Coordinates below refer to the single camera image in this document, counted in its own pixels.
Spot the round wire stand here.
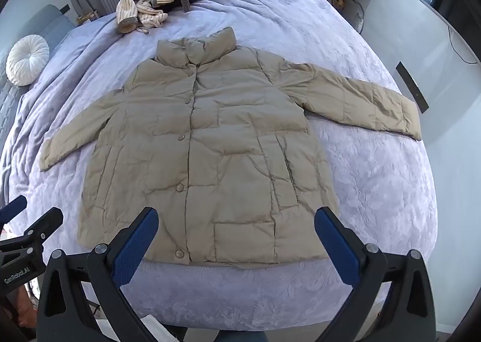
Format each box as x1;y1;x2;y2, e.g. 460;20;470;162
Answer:
351;0;366;36

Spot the lavender plush blanket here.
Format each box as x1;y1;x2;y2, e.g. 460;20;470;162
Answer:
0;0;440;331

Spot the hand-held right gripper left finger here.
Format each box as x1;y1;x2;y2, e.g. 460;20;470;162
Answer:
35;207;188;342

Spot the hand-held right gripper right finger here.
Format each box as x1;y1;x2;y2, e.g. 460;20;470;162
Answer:
314;207;438;342

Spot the beige puffer jacket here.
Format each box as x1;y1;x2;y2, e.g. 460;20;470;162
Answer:
38;26;423;269

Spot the blue-grey padded headboard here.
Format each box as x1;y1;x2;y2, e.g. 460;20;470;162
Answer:
0;4;78;147

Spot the black cable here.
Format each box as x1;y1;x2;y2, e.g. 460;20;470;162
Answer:
448;25;479;64

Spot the black wall strip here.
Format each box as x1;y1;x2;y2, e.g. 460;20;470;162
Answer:
396;61;430;114

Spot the round white pleated pillow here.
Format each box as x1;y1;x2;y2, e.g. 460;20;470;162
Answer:
5;34;50;87

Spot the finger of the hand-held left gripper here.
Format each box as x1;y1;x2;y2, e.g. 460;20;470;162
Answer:
0;207;64;253
0;195;28;228

